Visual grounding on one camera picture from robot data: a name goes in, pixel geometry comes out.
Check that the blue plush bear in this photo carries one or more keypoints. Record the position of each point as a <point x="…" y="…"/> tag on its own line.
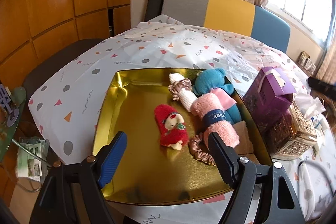
<point x="207" y="82"/>

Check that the red bear sock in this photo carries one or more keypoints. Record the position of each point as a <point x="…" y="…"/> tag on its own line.
<point x="168" y="132"/>

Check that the white knitted roll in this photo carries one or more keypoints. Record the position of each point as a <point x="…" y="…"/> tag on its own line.
<point x="187" y="98"/>

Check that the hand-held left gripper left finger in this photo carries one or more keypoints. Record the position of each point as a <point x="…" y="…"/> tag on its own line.
<point x="113" y="161"/>

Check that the dark grey bed base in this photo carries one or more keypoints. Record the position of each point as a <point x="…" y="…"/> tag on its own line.
<point x="57" y="64"/>

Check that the dusty pink scrunchie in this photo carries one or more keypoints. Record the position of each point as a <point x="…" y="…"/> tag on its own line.
<point x="176" y="87"/>

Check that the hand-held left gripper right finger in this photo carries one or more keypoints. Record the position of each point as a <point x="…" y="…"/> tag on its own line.
<point x="220" y="158"/>

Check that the patterned plastic sheet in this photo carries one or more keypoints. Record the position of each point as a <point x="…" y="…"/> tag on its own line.
<point x="131" y="50"/>

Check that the white wet wipes pack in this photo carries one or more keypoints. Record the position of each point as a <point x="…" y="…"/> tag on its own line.
<point x="319" y="121"/>

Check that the brown satin scrunchie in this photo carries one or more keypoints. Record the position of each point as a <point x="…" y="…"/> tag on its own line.
<point x="199" y="153"/>

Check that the gold ornate tissue box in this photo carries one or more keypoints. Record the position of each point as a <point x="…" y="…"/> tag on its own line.
<point x="296" y="134"/>

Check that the purple tissue box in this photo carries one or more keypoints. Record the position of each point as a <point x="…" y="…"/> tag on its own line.
<point x="265" y="103"/>

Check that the pink towel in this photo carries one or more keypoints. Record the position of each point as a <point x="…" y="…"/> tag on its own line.
<point x="207" y="106"/>

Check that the beige cloth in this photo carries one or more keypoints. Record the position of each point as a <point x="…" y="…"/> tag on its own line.
<point x="245" y="137"/>

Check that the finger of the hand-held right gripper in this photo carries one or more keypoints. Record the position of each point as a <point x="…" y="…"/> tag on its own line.
<point x="323" y="86"/>

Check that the cluster of small cartons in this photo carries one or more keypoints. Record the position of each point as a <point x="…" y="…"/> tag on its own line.
<point x="305" y="61"/>

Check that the round glass side table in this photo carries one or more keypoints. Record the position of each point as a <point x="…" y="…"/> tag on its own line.
<point x="13" y="119"/>

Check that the purple letter ornament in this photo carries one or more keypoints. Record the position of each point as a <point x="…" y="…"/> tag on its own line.
<point x="8" y="106"/>

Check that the stack of printed papers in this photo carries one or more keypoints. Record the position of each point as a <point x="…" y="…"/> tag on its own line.
<point x="30" y="158"/>

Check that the grey yellow blue headboard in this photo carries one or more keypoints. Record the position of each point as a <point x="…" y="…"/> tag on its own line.
<point x="231" y="11"/>

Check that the gold metal tray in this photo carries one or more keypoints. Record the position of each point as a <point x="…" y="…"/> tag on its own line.
<point x="147" y="113"/>

